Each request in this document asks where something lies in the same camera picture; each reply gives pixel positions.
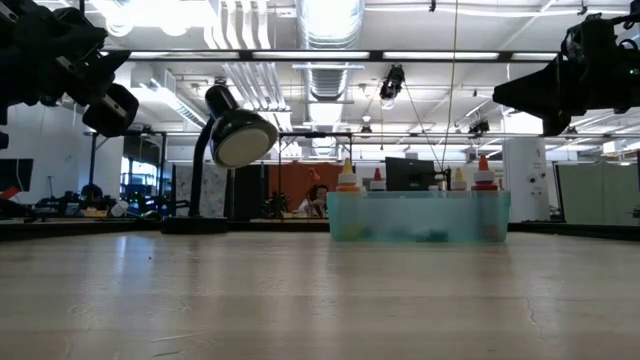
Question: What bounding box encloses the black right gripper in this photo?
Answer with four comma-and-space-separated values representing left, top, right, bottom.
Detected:
493, 14, 640, 137

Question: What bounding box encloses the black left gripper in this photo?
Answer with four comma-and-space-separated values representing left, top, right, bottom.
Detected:
0, 0, 140, 139

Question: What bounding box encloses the orange-tipped food coloring bottle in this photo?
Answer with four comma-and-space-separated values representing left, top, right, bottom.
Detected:
471, 154, 500, 240

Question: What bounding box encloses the white round pillar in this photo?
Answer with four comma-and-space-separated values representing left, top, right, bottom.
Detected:
502, 137, 551, 223

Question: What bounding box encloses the grey-green partition panel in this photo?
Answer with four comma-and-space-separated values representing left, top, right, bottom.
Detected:
554, 162, 640, 226

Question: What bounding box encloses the black desk lamp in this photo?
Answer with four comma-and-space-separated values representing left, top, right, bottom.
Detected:
160, 83, 279, 235

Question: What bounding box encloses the black computer monitor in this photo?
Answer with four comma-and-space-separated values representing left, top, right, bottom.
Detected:
384, 156, 451, 193

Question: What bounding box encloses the teal translucent plastic bin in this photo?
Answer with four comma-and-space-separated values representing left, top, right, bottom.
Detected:
327, 189, 512, 245

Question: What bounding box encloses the person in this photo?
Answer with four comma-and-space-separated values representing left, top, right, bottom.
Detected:
298, 183, 330, 219

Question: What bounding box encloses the background black rig frame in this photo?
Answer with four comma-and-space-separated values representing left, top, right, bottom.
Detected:
82, 129, 169, 211
277, 131, 354, 211

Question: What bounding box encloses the black wall screen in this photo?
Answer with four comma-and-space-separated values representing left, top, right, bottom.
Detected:
0, 158, 35, 194

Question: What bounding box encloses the black aluminium table frame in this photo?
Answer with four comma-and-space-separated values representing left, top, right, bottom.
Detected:
0, 217, 640, 242

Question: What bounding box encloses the black overhead camera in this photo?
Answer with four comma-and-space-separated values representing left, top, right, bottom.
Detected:
378, 63, 406, 101

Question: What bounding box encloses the orange partition wall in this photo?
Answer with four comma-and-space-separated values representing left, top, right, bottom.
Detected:
267, 162, 357, 214

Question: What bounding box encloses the silver ceiling air duct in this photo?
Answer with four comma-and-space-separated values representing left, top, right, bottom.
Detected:
294, 0, 366, 151

